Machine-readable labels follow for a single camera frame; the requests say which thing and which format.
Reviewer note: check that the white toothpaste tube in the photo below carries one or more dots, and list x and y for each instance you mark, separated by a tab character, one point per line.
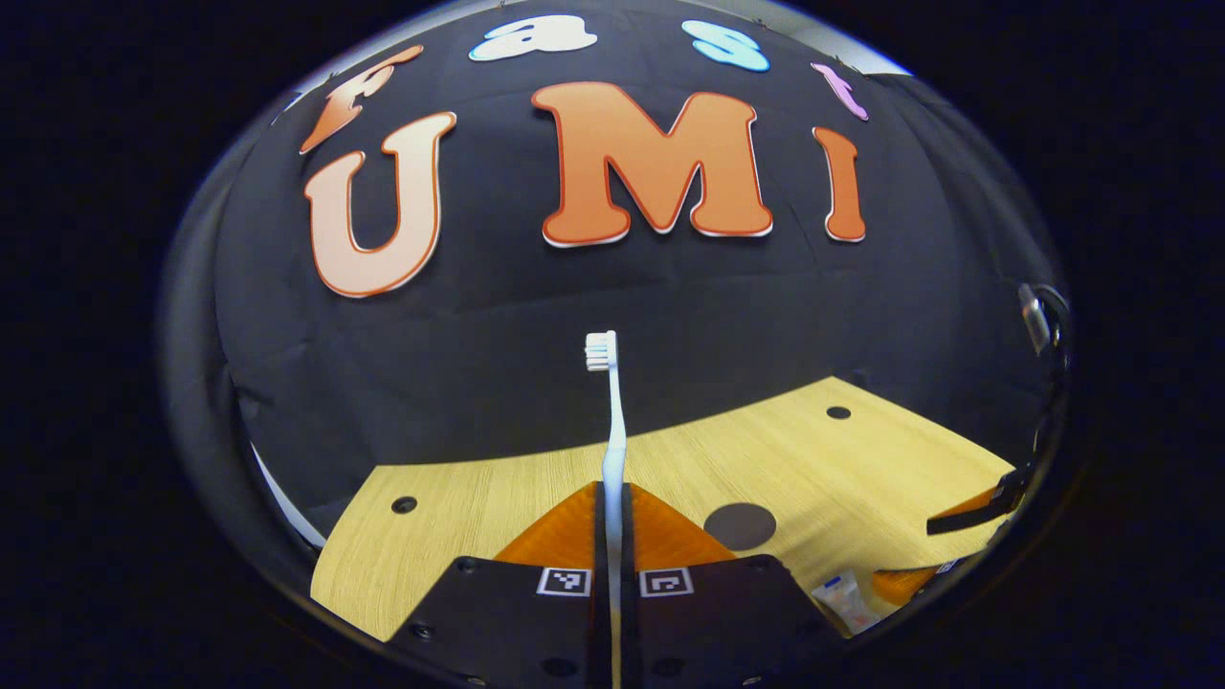
844	601

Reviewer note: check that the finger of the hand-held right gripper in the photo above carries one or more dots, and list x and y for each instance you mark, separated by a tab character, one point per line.
976	507
904	582

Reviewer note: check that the black backdrop cloth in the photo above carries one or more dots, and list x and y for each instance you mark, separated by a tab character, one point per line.
536	325

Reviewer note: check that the white toothbrush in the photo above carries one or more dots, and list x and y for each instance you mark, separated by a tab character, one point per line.
615	431

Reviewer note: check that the dark round coaster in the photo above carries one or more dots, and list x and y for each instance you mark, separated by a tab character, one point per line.
740	526

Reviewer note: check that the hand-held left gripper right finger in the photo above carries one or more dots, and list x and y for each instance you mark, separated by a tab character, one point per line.
628	536

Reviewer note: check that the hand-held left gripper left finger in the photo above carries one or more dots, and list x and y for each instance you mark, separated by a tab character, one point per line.
600	536

